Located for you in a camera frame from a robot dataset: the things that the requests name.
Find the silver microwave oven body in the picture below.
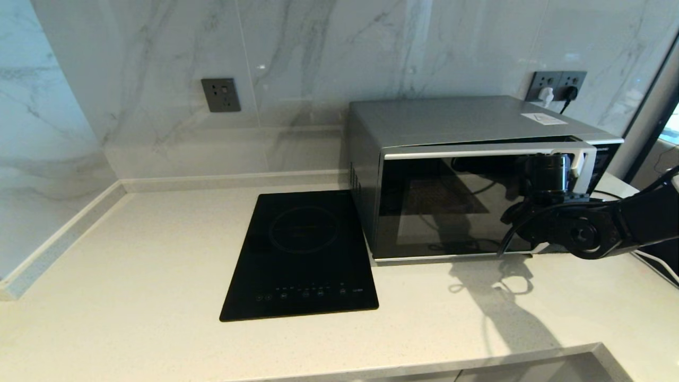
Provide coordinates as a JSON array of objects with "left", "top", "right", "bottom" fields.
[{"left": 349, "top": 95, "right": 624, "bottom": 266}]

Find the white sticker label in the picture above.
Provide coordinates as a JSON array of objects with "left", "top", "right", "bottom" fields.
[{"left": 521, "top": 112, "right": 567, "bottom": 126}]

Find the black power plug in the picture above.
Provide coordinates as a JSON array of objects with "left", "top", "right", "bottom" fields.
[{"left": 560, "top": 85, "right": 579, "bottom": 115}]

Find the black induction cooktop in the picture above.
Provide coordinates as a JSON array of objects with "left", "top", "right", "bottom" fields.
[{"left": 220, "top": 190, "right": 379, "bottom": 322}]

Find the dark double wall socket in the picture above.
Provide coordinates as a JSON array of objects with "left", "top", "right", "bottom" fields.
[{"left": 532, "top": 71, "right": 587, "bottom": 102}]

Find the black metal door frame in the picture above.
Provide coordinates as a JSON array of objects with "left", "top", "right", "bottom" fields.
[{"left": 610, "top": 27, "right": 679, "bottom": 182}]

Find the grey single wall socket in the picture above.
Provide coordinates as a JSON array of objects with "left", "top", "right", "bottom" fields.
[{"left": 202, "top": 78, "right": 241, "bottom": 113}]

